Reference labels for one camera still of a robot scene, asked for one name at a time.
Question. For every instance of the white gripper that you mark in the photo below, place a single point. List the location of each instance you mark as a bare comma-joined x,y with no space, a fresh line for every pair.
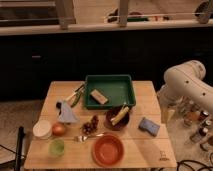
165,107

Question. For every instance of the blue sponge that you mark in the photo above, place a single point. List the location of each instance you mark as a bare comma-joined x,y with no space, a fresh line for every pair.
149,126

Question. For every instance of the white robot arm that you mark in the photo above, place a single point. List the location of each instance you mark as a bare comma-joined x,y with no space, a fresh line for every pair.
185,80

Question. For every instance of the dark brown bowl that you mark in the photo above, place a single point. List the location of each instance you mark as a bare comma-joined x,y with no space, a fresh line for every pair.
115,125

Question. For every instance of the red bowl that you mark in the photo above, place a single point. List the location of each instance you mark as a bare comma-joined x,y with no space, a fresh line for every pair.
107,151

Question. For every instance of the white bowl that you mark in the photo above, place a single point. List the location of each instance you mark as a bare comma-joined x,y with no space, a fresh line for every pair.
42,129

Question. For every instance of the corn cob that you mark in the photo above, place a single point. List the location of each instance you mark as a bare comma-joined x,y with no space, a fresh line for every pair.
120,115

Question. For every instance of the green plastic tray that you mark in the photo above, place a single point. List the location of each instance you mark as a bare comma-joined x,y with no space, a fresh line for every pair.
118,89

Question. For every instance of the tan block in tray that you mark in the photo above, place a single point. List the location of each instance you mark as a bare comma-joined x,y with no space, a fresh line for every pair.
99,97

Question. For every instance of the bunch of dark grapes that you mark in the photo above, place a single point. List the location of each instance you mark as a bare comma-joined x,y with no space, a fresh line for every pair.
91,126

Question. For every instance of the silver fork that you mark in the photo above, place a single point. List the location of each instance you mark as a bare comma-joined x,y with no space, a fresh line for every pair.
83,138

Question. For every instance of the green chili pepper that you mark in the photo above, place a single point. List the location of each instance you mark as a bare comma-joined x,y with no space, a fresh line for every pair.
77,98

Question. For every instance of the wooden folding table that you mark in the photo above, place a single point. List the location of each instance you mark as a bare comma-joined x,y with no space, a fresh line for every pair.
141,150

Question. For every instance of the light blue cloth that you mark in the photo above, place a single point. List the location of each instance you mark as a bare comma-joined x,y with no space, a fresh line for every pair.
66,115

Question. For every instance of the orange onion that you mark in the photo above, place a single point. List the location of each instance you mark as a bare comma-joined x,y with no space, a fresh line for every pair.
58,129

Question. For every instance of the green cup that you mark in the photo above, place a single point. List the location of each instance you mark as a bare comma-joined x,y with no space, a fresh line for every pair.
56,147

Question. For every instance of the white handled knife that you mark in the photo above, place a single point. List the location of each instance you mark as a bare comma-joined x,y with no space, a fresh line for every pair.
74,93

